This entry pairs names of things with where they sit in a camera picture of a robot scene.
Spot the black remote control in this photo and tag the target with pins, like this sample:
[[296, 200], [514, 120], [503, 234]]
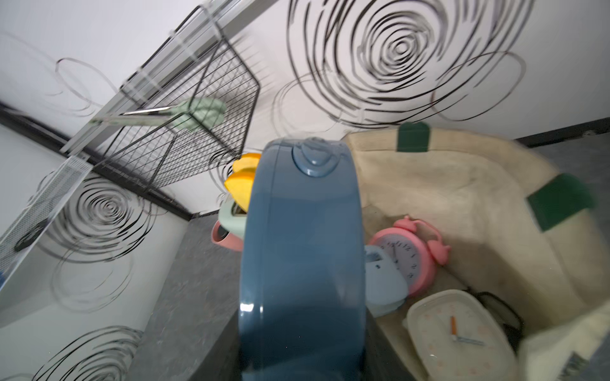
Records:
[[27, 240]]

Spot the blue round beige clock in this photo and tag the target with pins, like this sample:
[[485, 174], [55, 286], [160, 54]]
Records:
[[302, 307]]

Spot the black purple face clock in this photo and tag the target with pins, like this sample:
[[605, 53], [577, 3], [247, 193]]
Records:
[[509, 321]]

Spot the mint green tongs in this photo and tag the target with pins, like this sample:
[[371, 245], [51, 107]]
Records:
[[192, 114]]

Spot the yellow toast slice back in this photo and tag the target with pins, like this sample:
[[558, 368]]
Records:
[[248, 161]]

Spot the white wire shelf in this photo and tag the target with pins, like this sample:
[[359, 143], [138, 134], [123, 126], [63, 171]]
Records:
[[41, 211]]

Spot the black wire basket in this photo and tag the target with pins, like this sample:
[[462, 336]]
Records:
[[159, 156]]

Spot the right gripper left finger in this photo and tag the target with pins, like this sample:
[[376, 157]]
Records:
[[223, 361]]

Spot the white square clock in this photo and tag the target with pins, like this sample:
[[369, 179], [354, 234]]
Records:
[[456, 338]]

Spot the yellow toast slice front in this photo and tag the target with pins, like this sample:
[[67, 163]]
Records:
[[240, 186]]

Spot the pink cup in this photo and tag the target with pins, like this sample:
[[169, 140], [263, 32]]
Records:
[[226, 239]]

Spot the yellow toast slice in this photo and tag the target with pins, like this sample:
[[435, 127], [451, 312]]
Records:
[[248, 161], [240, 186]]

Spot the cream canvas tote bag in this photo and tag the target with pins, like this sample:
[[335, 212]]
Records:
[[517, 227]]

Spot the mint green toaster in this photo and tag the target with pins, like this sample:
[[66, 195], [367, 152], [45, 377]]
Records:
[[232, 217]]

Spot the light blue square clock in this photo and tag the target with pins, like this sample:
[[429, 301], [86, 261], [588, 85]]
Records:
[[385, 287]]

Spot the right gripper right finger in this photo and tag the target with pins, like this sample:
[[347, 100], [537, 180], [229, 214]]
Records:
[[380, 360]]

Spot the pink twin bell clock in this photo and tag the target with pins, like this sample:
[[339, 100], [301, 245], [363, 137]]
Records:
[[416, 248]]

